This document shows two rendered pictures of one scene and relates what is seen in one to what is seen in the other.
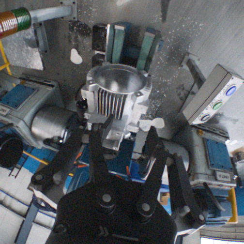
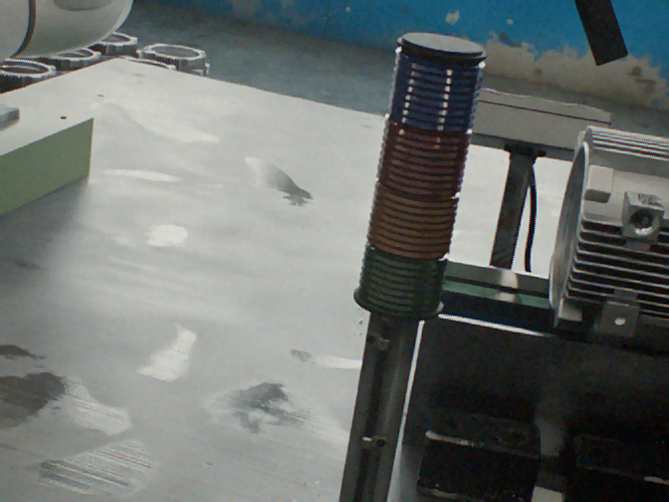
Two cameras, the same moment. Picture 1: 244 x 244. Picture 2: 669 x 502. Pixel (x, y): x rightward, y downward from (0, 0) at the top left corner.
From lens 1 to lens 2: 117 cm
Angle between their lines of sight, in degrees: 82
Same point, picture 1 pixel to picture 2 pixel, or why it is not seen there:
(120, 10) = not seen: hidden behind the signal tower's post
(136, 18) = not seen: hidden behind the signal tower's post
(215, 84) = (491, 108)
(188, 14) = (341, 330)
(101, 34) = (464, 419)
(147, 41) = (458, 287)
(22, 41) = not seen: outside the picture
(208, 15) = (330, 303)
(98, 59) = (581, 447)
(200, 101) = (544, 121)
